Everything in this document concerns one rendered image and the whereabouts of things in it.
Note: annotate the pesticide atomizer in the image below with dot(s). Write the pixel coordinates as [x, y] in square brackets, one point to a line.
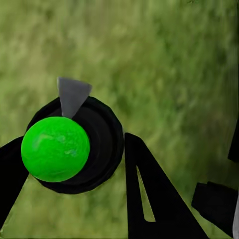
[75, 143]

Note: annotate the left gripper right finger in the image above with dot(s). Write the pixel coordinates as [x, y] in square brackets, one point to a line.
[173, 218]

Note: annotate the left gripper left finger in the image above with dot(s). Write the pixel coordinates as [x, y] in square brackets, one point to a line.
[13, 175]

